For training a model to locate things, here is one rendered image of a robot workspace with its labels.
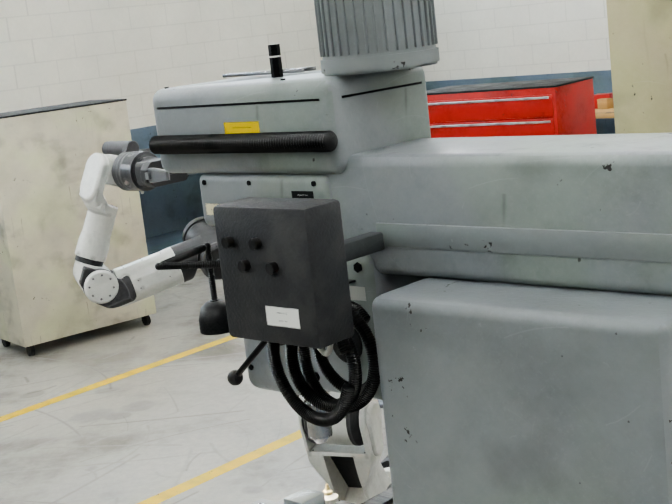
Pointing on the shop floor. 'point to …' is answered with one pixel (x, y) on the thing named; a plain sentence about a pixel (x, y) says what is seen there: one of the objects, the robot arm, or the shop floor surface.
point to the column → (525, 393)
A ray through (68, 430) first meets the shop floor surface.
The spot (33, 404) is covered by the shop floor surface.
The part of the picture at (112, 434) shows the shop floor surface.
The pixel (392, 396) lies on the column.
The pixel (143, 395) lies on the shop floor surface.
